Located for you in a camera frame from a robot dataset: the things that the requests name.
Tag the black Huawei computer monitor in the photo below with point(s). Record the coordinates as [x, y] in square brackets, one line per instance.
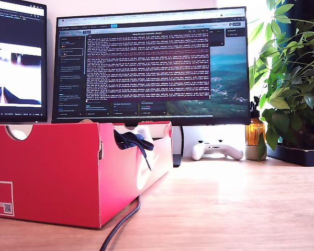
[225, 78]

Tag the dark teal curtain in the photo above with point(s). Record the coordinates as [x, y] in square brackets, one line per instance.
[308, 8]

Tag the amber pump bottle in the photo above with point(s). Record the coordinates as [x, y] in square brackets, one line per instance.
[252, 132]

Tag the red cardboard shoebox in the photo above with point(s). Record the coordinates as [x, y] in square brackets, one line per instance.
[55, 172]

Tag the green leafy house plant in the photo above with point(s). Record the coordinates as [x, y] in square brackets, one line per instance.
[295, 81]

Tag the white game controller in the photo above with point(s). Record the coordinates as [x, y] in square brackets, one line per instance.
[215, 149]

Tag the blue suede sneaker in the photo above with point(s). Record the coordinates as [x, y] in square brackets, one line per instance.
[18, 135]
[125, 141]

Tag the cream round holder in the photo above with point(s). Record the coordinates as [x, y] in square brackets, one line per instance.
[250, 153]

